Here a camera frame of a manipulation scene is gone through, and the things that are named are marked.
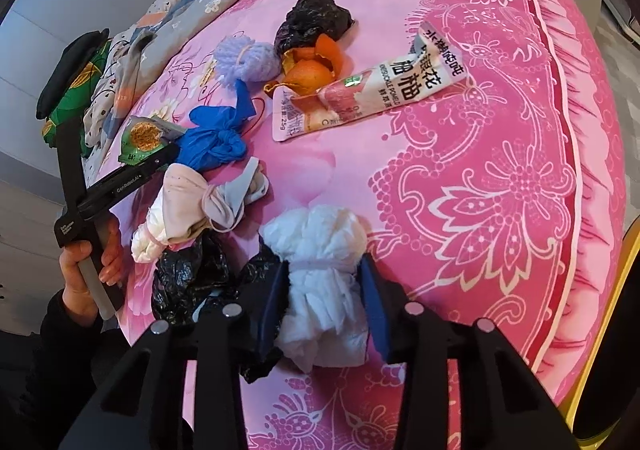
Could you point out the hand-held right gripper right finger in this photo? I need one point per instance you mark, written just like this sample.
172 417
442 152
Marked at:
372 300

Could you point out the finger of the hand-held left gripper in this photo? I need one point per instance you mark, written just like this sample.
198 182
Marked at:
160 159

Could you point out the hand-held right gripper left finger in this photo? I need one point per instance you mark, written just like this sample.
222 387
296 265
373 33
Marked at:
275 300

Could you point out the green snack packet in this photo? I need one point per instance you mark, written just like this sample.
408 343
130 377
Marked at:
142 135

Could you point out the white tissue bundle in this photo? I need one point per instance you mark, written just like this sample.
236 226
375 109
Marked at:
320 250

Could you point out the balled black plastic bag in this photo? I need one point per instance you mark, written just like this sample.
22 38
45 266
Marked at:
315 18

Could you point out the yellow-rimmed trash bin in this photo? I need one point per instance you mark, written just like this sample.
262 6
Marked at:
597 330

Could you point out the person's left forearm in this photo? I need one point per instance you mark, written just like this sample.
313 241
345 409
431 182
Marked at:
50 360

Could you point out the person's left hand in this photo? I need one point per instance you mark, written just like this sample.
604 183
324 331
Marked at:
75 272

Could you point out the beige cloth bundle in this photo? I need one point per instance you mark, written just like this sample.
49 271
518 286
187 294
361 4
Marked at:
190 200

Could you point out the blue knotted glove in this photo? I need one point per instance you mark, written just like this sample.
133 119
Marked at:
215 130

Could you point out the green patterned pillow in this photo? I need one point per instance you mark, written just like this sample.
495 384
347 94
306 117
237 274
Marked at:
75 85

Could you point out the pink floral bedsheet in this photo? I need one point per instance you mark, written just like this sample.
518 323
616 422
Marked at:
450 205

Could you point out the black cloth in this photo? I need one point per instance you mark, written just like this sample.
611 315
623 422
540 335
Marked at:
70 70

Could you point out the purple knit ball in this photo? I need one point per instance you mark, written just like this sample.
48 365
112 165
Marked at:
250 60

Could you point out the orange peel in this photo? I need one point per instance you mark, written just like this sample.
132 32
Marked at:
310 70

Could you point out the pink drink pouch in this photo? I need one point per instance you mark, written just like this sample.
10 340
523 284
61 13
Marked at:
370 90

